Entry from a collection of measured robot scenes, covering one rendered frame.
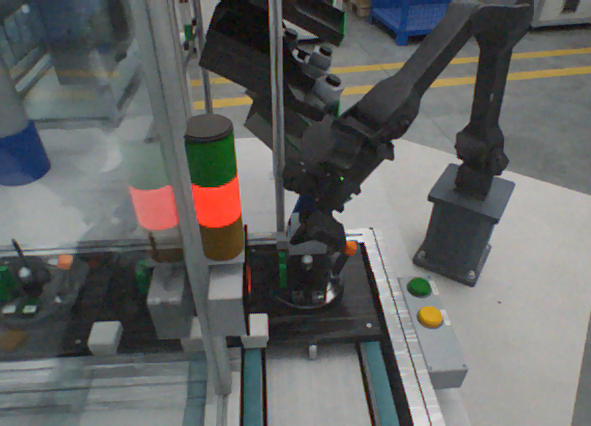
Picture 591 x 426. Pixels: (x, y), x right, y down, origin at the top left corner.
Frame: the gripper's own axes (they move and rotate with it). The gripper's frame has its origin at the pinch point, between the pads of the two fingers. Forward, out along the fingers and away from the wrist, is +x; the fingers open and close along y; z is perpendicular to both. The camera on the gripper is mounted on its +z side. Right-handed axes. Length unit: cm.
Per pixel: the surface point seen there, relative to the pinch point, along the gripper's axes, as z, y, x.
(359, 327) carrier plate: -16.9, 10.1, 7.8
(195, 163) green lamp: 24.7, 21.0, -14.0
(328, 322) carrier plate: -12.6, 8.7, 10.8
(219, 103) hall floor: -31, -281, 117
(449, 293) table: -42.6, -5.3, 3.1
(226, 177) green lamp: 21.4, 20.8, -14.0
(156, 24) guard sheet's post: 33.0, 20.3, -23.3
